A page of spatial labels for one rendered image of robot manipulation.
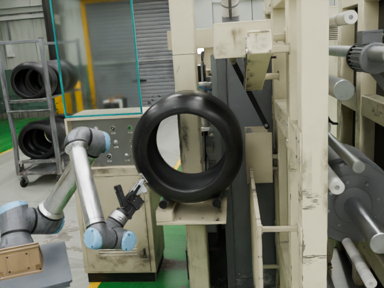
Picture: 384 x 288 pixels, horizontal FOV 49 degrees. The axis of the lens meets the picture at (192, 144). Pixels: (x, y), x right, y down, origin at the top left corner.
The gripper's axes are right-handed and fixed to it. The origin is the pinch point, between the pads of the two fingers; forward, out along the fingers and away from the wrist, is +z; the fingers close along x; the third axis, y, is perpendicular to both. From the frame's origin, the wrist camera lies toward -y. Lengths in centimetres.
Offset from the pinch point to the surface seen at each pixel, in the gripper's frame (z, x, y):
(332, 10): 357, -116, 97
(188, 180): 21.9, -10.3, 25.8
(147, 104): 469, -831, 100
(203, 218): 4.0, 6.4, 38.4
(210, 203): 19.5, -8.7, 43.7
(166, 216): -6.0, -1.1, 22.7
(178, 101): 34.3, 25.7, -14.6
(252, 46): 43, 80, -16
